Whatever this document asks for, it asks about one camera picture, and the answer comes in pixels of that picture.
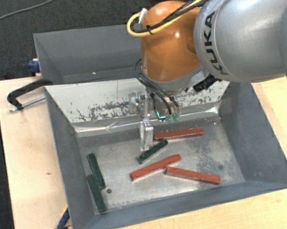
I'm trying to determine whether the red-brown flat block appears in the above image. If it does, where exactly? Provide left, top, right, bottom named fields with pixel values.
left=127, top=153, right=185, bottom=183
left=152, top=125, right=206, bottom=144
left=163, top=158, right=222, bottom=194

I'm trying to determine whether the black cylinder on white bracket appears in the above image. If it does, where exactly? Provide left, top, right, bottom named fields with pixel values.
left=183, top=68, right=222, bottom=95

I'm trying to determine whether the grey metal bin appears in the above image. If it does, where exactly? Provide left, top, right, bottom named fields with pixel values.
left=33, top=0, right=287, bottom=229

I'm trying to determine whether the dark green flat block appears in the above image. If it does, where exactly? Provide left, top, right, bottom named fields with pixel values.
left=85, top=151, right=107, bottom=192
left=86, top=173, right=108, bottom=215
left=134, top=138, right=172, bottom=166

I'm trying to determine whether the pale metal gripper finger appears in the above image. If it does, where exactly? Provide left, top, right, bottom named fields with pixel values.
left=135, top=118, right=157, bottom=152
left=126, top=89, right=145, bottom=115

